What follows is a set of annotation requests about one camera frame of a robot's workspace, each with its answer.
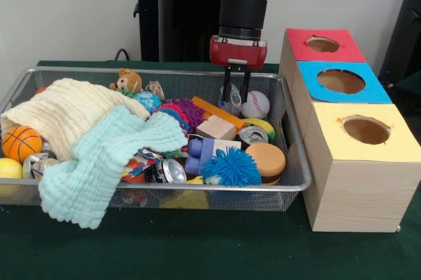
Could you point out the white toy baseball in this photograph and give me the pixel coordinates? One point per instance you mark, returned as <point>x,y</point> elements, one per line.
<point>258,105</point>

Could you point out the wooden box with three holes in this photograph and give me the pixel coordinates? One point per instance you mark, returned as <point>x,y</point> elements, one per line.
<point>355,191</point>

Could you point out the clear mesh bin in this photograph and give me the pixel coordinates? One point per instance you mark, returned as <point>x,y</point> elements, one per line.
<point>230,199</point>

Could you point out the dark green table cloth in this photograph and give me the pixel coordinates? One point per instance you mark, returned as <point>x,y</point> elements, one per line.
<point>164,247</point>
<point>411,84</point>

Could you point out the wooden cube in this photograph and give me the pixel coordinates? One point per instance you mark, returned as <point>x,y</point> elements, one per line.
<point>215,127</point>

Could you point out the toy hamburger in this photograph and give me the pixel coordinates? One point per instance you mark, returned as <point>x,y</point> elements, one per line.
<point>266,160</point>

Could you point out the mint green cloth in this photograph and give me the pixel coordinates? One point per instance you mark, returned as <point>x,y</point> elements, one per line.
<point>82,178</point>

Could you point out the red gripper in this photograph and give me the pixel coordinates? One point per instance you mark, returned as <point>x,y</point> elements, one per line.
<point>237,53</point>

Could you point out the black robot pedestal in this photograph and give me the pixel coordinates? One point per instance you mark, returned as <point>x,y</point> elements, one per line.
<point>177,13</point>

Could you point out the brown teddy bear toy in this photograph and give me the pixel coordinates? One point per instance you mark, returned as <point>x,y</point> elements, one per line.
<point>126,81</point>

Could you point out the yellow ball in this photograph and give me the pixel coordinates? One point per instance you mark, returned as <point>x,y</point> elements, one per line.
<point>10,168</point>

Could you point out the clear plastic packet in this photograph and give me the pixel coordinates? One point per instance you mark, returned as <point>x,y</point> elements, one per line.
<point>234,104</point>

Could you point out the blue spiky ball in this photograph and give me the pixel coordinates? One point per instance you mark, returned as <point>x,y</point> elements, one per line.
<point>232,166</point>

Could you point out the orange toy basketball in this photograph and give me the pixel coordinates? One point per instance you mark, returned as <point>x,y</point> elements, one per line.
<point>19,143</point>

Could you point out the cream knitted cloth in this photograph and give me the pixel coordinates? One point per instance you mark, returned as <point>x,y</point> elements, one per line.
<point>65,109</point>

